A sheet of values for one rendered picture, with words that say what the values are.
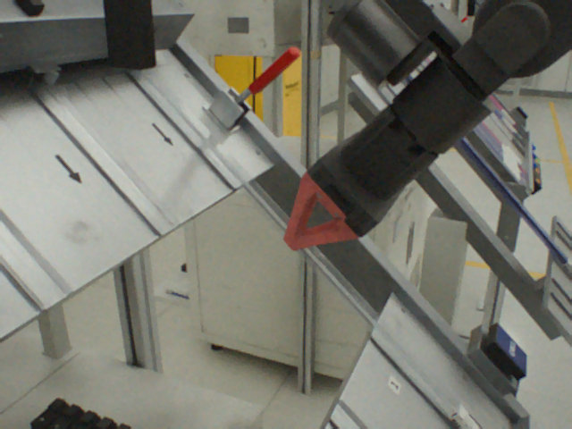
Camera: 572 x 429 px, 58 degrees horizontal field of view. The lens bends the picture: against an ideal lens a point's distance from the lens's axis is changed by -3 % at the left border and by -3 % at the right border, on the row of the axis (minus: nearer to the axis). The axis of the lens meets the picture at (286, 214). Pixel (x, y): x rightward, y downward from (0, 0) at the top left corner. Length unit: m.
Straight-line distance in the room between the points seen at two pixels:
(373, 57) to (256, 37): 1.02
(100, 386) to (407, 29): 0.64
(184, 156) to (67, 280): 0.18
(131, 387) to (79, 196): 0.47
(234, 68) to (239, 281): 2.18
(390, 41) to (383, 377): 0.27
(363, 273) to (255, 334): 1.18
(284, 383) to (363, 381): 1.31
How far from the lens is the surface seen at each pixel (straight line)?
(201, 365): 1.85
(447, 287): 0.87
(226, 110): 0.53
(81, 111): 0.44
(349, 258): 0.56
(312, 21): 1.29
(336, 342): 1.61
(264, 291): 1.62
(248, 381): 1.77
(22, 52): 0.41
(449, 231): 0.83
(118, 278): 0.78
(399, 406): 0.47
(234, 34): 1.43
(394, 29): 0.39
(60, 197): 0.37
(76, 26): 0.43
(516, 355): 0.60
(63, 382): 0.85
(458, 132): 0.39
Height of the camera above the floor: 1.13
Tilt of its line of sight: 22 degrees down
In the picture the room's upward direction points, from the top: straight up
